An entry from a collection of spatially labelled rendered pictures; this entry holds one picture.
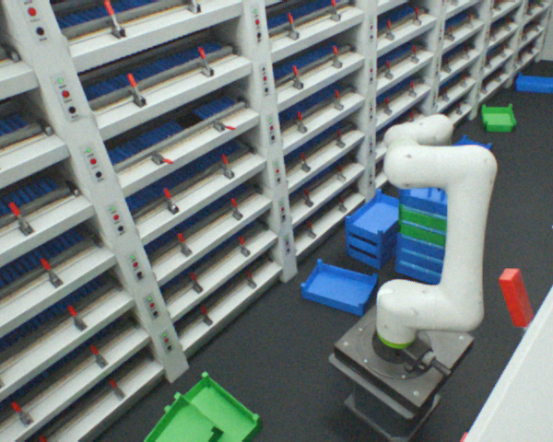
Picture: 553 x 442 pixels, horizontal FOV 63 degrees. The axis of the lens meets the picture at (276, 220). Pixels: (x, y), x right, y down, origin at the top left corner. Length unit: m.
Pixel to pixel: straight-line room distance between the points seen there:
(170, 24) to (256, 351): 1.29
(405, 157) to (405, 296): 0.39
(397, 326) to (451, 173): 0.46
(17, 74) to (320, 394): 1.42
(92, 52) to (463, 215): 1.06
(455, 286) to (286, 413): 0.82
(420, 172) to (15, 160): 1.03
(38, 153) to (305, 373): 1.24
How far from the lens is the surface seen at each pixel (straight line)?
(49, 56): 1.28
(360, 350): 1.52
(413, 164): 1.24
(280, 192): 1.94
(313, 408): 1.81
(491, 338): 2.07
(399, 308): 1.33
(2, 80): 1.25
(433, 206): 1.96
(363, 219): 2.32
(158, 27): 1.43
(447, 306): 1.35
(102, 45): 1.34
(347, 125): 2.37
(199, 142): 1.58
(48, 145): 1.33
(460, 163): 1.26
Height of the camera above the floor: 1.55
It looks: 36 degrees down
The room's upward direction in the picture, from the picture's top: 8 degrees counter-clockwise
